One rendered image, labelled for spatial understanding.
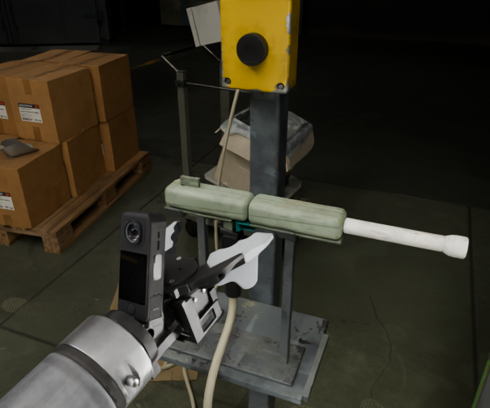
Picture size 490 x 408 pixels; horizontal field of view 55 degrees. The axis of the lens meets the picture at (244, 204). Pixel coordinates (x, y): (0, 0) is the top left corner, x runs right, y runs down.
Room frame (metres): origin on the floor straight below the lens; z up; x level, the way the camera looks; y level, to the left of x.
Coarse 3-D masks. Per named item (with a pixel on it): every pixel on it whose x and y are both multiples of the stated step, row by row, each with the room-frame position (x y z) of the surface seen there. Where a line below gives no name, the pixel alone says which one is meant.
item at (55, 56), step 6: (42, 54) 3.31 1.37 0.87; (48, 54) 3.31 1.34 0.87; (54, 54) 3.31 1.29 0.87; (60, 54) 3.31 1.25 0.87; (66, 54) 3.31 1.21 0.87; (72, 54) 3.31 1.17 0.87; (78, 54) 3.30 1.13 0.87; (30, 60) 3.12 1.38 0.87; (36, 60) 3.12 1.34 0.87; (42, 60) 3.12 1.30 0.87; (48, 60) 3.12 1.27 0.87; (54, 60) 3.12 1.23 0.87; (60, 60) 3.12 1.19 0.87
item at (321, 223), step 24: (168, 192) 0.72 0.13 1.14; (192, 192) 0.71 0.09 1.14; (216, 192) 0.70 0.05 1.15; (240, 192) 0.70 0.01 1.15; (216, 216) 0.69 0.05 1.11; (240, 216) 0.67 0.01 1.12; (264, 216) 0.65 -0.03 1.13; (288, 216) 0.64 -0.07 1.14; (312, 216) 0.63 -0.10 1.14; (336, 216) 0.62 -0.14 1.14; (336, 240) 0.62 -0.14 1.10; (384, 240) 0.60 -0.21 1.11; (408, 240) 0.58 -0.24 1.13; (432, 240) 0.57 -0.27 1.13; (456, 240) 0.56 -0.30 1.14; (240, 288) 0.69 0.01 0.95
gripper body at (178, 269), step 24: (168, 264) 0.45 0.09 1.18; (192, 264) 0.44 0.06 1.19; (168, 288) 0.40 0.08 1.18; (120, 312) 0.37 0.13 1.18; (168, 312) 0.40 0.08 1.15; (192, 312) 0.40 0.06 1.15; (216, 312) 0.43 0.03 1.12; (144, 336) 0.35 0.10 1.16; (168, 336) 0.39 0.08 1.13; (192, 336) 0.40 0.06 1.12
